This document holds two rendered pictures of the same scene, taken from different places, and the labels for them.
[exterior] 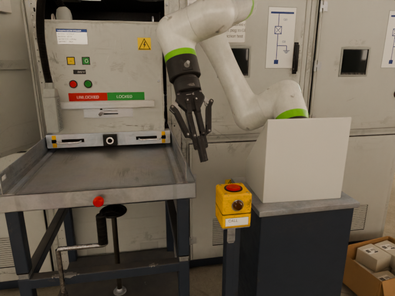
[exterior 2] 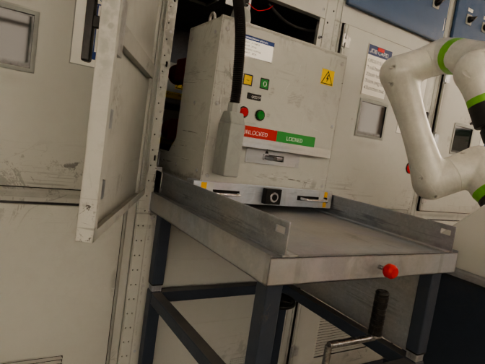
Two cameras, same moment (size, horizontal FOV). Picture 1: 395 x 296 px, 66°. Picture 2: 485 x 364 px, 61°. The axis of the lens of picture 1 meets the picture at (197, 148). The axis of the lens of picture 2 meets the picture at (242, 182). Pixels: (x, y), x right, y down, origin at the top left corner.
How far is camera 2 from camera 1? 99 cm
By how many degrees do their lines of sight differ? 24
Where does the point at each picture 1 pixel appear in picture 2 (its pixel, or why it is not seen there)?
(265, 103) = (465, 168)
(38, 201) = (320, 269)
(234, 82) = (429, 141)
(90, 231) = (169, 342)
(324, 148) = not seen: outside the picture
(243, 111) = (437, 175)
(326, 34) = (445, 107)
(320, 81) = not seen: hidden behind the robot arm
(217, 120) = (346, 186)
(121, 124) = (283, 177)
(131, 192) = (407, 262)
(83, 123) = (241, 169)
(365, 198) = not seen: hidden behind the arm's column
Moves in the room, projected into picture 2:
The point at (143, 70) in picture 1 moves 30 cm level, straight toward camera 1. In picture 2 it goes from (320, 110) to (393, 111)
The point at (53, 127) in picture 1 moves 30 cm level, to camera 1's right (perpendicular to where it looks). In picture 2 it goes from (232, 167) to (327, 179)
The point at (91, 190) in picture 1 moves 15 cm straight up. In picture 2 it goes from (374, 256) to (386, 190)
